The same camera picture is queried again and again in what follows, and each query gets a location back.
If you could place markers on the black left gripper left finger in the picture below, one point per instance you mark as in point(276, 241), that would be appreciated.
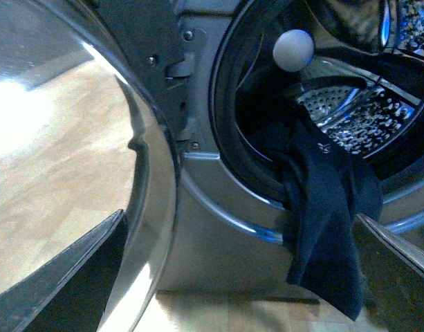
point(69, 292)

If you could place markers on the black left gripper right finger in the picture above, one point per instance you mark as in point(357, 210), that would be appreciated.
point(394, 269)

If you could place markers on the dark navy knit garment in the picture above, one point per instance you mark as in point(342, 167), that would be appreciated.
point(341, 137)

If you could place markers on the washing machine round door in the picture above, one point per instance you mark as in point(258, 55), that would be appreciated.
point(79, 140)

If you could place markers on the grey front-load washing machine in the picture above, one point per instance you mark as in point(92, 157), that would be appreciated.
point(226, 234)

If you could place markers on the white ball in drum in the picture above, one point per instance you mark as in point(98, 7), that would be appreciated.
point(293, 50)

